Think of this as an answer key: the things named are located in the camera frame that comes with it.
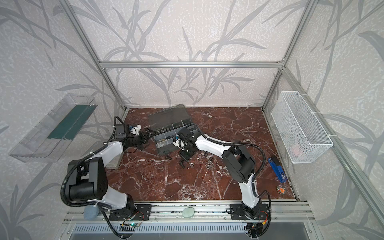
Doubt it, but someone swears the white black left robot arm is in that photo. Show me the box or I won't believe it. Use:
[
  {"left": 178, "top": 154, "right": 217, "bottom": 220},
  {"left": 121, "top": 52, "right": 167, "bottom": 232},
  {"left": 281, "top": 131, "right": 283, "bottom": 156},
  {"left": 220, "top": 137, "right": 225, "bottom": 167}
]
[{"left": 60, "top": 116, "right": 152, "bottom": 219}]

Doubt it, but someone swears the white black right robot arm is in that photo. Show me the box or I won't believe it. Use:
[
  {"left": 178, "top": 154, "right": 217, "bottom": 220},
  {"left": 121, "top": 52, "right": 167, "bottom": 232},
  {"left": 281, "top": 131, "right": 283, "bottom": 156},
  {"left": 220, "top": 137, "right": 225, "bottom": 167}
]
[{"left": 173, "top": 124, "right": 267, "bottom": 220}]

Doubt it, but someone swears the grey compartment organizer box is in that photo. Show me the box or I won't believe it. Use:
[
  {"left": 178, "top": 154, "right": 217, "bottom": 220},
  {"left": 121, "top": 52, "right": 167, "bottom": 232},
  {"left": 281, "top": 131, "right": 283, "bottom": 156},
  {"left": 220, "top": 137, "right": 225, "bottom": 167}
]
[{"left": 148, "top": 104, "right": 193, "bottom": 156}]

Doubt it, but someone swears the green circuit board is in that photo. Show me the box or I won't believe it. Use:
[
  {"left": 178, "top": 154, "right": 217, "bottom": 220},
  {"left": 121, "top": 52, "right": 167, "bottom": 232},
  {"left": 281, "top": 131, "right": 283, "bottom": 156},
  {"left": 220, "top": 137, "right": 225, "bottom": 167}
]
[{"left": 120, "top": 222, "right": 142, "bottom": 232}]

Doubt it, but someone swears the blue stapler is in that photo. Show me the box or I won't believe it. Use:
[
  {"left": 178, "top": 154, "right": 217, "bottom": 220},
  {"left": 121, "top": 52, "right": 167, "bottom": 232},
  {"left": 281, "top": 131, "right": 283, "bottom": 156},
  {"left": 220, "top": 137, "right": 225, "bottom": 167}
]
[{"left": 268, "top": 156, "right": 287, "bottom": 183}]

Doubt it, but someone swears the small round orange object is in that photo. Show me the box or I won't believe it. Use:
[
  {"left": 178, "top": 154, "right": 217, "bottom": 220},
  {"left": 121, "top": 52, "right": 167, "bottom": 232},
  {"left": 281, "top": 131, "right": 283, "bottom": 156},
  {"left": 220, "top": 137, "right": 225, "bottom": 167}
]
[{"left": 277, "top": 185, "right": 287, "bottom": 195}]

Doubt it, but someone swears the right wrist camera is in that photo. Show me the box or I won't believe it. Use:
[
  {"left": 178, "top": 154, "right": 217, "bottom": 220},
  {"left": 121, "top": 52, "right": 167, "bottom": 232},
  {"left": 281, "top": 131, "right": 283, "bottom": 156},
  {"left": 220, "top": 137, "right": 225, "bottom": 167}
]
[{"left": 173, "top": 136, "right": 185, "bottom": 149}]

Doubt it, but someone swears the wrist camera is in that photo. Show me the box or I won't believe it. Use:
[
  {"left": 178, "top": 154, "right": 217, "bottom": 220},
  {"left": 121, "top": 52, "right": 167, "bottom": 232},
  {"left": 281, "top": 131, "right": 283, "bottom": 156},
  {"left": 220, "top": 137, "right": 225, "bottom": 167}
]
[
  {"left": 173, "top": 136, "right": 185, "bottom": 149},
  {"left": 114, "top": 124, "right": 141, "bottom": 139}
]

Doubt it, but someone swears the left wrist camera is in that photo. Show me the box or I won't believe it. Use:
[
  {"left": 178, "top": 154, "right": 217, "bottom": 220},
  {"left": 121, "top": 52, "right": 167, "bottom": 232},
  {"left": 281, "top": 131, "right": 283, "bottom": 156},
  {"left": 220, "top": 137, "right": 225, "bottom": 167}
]
[{"left": 114, "top": 124, "right": 141, "bottom": 139}]

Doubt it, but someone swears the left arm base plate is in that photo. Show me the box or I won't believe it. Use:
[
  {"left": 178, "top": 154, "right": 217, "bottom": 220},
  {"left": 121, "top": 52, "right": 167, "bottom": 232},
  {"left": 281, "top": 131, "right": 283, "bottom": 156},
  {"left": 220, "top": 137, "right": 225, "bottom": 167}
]
[{"left": 109, "top": 204, "right": 152, "bottom": 221}]

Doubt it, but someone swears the aluminium horizontal frame bar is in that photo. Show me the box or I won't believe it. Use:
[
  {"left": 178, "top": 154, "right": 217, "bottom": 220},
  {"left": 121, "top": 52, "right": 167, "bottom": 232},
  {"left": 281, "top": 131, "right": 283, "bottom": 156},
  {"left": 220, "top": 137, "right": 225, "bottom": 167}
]
[{"left": 100, "top": 61, "right": 283, "bottom": 69}]

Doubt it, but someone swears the clear plastic wall bin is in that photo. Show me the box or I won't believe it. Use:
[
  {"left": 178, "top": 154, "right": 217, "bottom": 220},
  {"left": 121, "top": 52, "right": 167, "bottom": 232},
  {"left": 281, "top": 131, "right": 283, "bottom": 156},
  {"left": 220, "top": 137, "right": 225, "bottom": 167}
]
[{"left": 9, "top": 94, "right": 98, "bottom": 163}]

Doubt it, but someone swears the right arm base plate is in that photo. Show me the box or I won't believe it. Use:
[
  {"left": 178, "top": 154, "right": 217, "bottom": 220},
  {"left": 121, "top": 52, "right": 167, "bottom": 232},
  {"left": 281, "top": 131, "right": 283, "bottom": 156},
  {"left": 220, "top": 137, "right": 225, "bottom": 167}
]
[{"left": 228, "top": 204, "right": 270, "bottom": 221}]

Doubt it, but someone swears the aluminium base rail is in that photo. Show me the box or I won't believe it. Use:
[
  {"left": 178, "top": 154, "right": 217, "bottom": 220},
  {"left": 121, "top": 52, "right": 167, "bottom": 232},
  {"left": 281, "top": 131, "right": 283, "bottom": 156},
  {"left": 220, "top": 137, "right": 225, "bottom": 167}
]
[{"left": 62, "top": 201, "right": 316, "bottom": 224}]

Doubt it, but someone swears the white wire mesh basket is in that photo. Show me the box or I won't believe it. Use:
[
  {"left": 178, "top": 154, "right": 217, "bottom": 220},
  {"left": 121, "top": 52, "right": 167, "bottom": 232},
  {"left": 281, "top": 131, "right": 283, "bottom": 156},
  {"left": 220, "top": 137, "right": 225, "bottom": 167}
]
[{"left": 272, "top": 91, "right": 334, "bottom": 164}]

